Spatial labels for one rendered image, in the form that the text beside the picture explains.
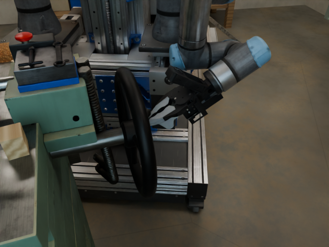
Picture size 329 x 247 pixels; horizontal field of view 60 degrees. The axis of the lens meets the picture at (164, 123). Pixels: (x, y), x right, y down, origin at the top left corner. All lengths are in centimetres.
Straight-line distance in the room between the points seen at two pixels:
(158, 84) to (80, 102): 46
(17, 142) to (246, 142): 155
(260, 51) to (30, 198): 59
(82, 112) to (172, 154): 93
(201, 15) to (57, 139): 44
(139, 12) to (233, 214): 102
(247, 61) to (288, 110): 152
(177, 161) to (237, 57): 77
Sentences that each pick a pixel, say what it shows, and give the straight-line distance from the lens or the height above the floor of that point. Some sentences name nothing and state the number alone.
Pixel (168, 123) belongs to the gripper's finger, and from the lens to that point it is 76.
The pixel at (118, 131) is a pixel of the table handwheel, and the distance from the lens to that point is 62.
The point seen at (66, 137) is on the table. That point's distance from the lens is 56.
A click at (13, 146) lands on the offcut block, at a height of 92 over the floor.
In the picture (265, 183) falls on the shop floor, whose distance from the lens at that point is 167.
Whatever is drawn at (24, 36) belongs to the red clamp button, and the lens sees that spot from 59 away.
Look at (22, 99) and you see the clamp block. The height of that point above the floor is 95.
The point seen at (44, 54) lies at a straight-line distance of 56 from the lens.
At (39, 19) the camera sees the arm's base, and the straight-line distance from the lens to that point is 114.
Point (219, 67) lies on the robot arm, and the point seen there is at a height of 88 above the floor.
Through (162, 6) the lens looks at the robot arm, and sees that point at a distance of 101.
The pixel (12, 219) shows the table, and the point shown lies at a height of 90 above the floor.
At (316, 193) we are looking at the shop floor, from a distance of 173.
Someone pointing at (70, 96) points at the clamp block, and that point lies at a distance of 53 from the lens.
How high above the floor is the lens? 122
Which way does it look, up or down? 39 degrees down
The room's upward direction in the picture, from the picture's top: straight up
